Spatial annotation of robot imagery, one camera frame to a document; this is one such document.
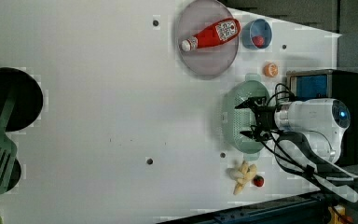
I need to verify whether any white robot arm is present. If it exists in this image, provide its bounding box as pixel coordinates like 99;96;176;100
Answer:
236;97;358;206

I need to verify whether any green plastic strainer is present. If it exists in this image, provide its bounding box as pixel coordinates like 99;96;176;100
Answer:
220;74;269;161

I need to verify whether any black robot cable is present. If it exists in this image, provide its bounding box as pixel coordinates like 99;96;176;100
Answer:
259;82;358;200

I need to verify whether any red toy tomato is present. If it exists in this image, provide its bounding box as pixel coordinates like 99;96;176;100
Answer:
252;35;265;48

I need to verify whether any peeled banana toy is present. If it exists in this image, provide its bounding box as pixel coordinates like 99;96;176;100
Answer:
229;161;257;195

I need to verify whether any black round pan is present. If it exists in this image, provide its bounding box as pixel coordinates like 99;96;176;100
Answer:
0;67;43;132

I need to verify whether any red strawberry toy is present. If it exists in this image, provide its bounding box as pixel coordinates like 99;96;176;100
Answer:
253;175;265;188

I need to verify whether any grey round plate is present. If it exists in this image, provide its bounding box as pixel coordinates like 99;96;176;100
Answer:
175;0;239;76

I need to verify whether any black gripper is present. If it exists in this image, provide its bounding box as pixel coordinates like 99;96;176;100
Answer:
235;97;276;141

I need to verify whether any blue metal frame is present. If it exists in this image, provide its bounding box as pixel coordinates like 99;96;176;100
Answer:
159;193;332;224

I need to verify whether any red ketchup bottle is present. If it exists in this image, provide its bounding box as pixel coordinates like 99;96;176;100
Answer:
180;18;241;52

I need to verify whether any blue bowl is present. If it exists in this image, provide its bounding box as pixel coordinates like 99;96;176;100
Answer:
241;19;272;49

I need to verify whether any orange slice toy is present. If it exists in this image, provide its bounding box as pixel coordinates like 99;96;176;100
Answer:
263;63;279;77

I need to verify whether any silver toaster oven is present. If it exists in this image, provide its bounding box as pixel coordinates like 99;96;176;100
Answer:
287;69;358;167

